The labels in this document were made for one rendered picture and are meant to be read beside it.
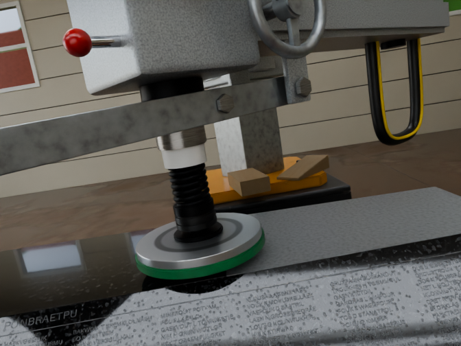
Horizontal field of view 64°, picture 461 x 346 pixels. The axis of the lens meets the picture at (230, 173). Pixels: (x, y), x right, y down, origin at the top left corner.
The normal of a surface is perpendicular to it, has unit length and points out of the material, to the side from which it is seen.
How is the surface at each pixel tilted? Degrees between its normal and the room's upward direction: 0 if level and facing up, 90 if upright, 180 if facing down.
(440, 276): 45
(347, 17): 90
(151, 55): 90
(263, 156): 90
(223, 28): 90
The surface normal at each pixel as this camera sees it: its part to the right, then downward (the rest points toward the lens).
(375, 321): -0.06, -0.56
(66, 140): 0.60, 0.06
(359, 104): -0.04, 0.19
